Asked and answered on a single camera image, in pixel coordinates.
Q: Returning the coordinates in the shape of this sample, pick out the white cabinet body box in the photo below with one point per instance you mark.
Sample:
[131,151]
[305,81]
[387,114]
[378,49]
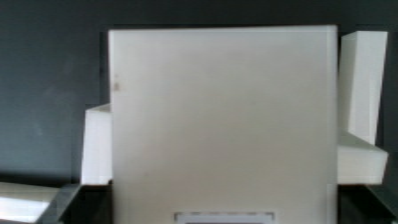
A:
[362,157]

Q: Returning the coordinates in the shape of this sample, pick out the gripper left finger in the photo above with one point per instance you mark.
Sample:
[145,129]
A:
[35,204]

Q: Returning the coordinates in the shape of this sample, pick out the white block with markers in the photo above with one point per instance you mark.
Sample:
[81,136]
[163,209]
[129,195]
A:
[225,151]

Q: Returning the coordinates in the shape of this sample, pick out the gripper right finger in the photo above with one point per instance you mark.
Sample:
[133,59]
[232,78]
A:
[367,205]

